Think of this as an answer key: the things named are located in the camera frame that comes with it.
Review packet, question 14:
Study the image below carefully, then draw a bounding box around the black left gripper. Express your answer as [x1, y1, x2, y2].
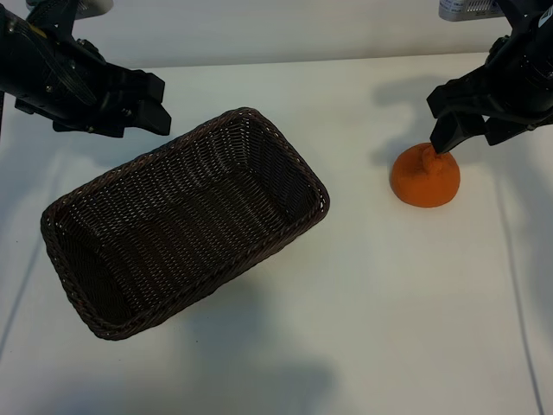
[16, 38, 173, 140]

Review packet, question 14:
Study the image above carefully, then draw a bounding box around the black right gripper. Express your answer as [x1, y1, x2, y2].
[426, 36, 548, 155]

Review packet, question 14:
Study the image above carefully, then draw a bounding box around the orange with knobbed top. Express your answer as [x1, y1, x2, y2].
[391, 142, 462, 208]

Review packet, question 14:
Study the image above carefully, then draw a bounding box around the dark brown wicker basket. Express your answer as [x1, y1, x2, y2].
[40, 106, 331, 342]

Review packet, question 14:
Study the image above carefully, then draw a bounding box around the white vented device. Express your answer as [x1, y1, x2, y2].
[438, 0, 498, 22]

